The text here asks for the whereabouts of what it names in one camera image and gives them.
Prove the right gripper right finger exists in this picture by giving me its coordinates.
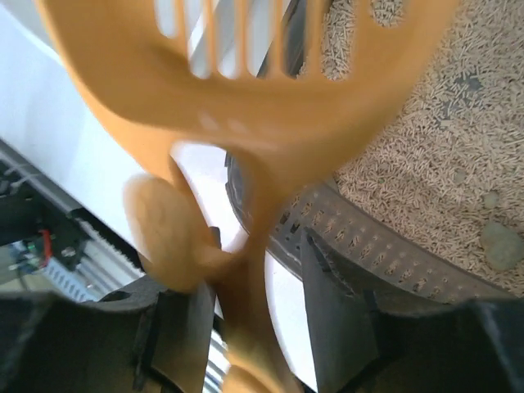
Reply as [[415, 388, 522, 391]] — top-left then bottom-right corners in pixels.
[[300, 228, 391, 392]]

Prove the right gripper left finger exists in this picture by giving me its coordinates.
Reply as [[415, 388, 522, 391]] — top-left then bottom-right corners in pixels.
[[134, 225, 222, 393]]

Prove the orange litter scoop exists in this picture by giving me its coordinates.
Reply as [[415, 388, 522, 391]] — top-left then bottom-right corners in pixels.
[[37, 1, 457, 392]]

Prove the dark grey litter box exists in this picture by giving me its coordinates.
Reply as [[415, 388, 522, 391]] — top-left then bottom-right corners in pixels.
[[224, 0, 524, 306]]

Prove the grey-green litter clump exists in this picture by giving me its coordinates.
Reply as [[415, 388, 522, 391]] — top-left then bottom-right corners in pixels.
[[480, 221, 523, 271]]

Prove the beige pellet litter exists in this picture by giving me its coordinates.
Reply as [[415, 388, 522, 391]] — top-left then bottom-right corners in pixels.
[[334, 1, 523, 296]]

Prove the aluminium front rail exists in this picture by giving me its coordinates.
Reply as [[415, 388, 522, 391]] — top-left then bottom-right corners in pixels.
[[1, 143, 143, 302]]

